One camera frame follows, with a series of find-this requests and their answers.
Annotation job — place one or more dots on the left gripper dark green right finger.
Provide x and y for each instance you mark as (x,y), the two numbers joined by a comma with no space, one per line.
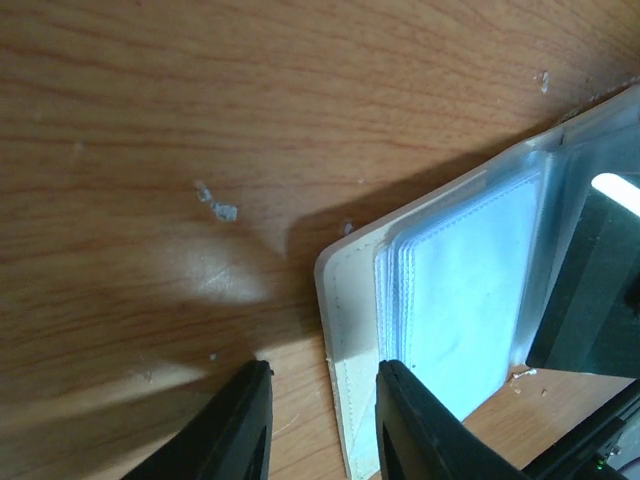
(419,438)

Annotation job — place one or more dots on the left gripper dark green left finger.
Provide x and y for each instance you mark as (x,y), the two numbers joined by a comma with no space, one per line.
(230,438)

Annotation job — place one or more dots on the beige card holder wallet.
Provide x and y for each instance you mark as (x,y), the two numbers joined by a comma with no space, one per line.
(455,284)

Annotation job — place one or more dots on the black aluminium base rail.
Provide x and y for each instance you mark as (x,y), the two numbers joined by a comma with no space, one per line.
(585,451)

